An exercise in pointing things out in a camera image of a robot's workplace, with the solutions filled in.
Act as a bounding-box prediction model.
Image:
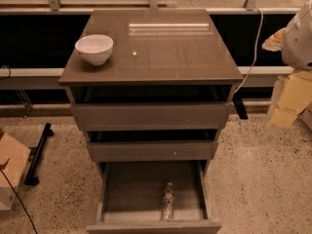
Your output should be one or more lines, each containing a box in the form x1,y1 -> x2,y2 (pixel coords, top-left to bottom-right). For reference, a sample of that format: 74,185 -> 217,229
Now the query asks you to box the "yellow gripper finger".
265,71 -> 312,135
262,28 -> 285,52

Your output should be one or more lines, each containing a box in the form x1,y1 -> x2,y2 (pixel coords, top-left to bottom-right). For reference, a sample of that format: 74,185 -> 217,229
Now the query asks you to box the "clear plastic water bottle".
162,182 -> 175,221

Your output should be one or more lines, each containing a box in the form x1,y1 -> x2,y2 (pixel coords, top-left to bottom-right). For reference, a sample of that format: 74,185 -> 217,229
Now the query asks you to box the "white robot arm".
262,0 -> 312,134

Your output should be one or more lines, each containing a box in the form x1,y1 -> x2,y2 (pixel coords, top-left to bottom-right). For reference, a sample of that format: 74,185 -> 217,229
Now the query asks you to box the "brown drawer cabinet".
58,9 -> 245,234

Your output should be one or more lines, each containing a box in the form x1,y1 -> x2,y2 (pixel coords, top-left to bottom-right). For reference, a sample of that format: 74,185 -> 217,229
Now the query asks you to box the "top drawer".
71,103 -> 229,131

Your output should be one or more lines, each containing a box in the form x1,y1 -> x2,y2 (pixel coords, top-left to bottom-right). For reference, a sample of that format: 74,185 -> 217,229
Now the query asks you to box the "middle drawer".
87,140 -> 218,162

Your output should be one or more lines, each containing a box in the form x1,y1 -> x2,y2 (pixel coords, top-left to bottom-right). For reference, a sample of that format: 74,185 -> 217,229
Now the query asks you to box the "open bottom drawer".
87,161 -> 221,234

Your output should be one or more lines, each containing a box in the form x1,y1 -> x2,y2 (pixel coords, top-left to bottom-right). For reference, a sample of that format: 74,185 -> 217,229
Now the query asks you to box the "cardboard box right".
300,102 -> 312,130

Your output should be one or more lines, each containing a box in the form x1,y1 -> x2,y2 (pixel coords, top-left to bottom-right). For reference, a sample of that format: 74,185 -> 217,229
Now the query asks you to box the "cardboard box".
300,102 -> 312,130
0,130 -> 30,211

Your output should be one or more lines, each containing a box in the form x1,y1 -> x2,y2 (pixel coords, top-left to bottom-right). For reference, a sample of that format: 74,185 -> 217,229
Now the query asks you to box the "white ceramic bowl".
75,34 -> 114,65

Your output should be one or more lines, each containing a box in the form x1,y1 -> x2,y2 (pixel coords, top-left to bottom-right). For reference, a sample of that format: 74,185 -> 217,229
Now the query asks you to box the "metal window railing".
0,0 -> 312,91

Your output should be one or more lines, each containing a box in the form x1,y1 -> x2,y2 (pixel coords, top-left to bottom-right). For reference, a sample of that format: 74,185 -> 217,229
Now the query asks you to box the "cardboard box left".
0,130 -> 30,211

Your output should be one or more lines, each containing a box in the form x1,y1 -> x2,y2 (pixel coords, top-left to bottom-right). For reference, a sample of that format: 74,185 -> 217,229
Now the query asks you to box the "white cable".
233,7 -> 264,94

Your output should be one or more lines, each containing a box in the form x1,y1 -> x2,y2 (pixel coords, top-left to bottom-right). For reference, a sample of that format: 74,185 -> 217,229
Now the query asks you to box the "black cable on floor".
0,169 -> 39,234

